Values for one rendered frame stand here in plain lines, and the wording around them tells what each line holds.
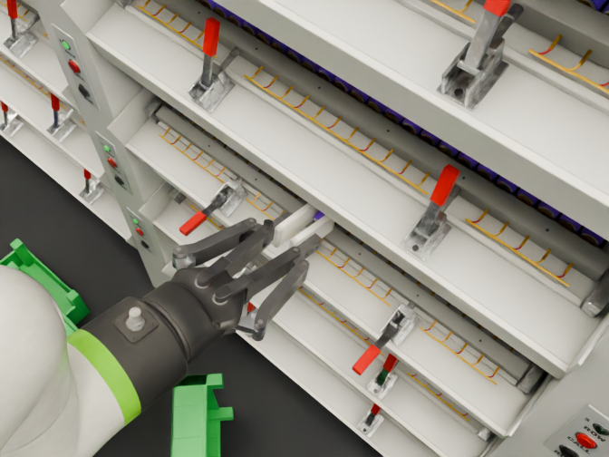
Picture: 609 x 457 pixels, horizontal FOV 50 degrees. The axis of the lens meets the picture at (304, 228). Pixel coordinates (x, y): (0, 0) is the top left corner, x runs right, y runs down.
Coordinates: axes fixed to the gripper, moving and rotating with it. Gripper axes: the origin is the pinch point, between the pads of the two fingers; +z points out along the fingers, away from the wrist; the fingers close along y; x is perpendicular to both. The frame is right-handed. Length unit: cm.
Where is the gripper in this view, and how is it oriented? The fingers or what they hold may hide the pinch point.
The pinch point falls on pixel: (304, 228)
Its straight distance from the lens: 72.9
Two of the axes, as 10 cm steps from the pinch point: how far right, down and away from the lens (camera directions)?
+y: -7.3, -5.8, 3.6
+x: -1.5, 6.6, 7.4
